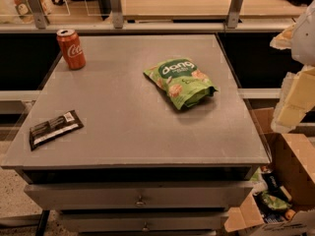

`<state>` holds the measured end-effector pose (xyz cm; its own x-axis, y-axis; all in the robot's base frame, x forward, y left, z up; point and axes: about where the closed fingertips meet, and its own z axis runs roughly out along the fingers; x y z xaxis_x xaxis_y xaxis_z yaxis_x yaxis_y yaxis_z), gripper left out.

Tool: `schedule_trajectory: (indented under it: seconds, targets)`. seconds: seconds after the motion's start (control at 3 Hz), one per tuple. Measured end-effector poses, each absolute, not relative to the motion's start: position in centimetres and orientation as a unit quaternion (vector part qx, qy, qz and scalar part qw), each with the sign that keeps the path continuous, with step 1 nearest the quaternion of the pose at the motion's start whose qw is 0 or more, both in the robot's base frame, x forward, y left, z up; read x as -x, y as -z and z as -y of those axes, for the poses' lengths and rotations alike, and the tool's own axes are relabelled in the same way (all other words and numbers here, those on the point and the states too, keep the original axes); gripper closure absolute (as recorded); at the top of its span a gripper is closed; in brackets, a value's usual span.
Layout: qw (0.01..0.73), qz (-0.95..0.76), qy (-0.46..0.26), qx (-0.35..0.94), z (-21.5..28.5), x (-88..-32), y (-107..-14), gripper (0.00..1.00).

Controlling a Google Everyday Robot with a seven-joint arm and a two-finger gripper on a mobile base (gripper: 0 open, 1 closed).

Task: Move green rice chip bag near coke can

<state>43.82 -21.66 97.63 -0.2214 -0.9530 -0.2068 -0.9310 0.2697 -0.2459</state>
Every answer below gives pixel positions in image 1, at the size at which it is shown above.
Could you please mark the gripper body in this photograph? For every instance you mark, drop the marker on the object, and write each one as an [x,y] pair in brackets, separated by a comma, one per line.
[305,42]

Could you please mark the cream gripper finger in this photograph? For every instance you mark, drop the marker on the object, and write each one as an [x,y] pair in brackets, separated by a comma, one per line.
[283,40]

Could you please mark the green rice chip bag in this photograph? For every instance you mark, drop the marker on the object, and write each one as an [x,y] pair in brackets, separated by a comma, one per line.
[183,82]

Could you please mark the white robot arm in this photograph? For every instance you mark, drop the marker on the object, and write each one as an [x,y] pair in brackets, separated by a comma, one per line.
[303,38]

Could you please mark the green snack bag in box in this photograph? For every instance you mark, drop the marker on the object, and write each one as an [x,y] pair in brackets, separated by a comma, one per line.
[273,202]

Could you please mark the red coke can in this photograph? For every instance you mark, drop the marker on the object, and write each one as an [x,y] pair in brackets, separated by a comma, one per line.
[71,49]

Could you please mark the brown cardboard box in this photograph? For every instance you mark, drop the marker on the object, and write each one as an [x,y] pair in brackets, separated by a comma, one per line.
[293,163]

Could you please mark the dark snack pack in box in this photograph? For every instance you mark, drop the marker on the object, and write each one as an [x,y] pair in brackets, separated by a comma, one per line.
[275,187]

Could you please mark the upper grey drawer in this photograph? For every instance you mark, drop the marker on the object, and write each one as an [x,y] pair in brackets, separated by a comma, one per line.
[139,195]

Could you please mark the grey drawer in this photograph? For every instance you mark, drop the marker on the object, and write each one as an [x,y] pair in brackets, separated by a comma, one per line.
[143,221]
[139,195]

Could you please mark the lower grey drawer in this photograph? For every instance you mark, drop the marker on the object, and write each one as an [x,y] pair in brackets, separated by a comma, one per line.
[143,221]

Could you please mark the black snack bar wrapper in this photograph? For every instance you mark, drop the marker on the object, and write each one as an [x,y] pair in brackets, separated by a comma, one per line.
[47,131]

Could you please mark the right metal bracket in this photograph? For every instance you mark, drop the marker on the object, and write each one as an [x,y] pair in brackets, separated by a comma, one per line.
[232,18]

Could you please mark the metal bracket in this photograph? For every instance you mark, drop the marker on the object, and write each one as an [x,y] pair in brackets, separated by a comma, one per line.
[117,15]
[232,18]
[39,16]

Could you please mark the middle metal bracket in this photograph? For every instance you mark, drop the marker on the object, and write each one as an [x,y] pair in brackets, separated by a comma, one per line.
[117,15]

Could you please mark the left metal bracket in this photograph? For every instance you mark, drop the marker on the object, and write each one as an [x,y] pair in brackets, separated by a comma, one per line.
[39,16]

